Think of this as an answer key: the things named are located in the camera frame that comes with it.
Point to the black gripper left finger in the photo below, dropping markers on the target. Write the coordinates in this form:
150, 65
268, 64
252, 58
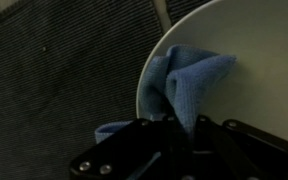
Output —
124, 146

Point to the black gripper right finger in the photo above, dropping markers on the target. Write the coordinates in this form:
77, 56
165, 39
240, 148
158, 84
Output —
244, 153

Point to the large white plate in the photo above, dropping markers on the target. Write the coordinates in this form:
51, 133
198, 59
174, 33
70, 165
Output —
260, 66

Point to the large dark woven placemat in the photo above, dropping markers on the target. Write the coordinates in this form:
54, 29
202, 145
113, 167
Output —
67, 83

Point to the blue microfiber towel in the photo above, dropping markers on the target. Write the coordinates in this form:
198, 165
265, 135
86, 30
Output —
190, 80

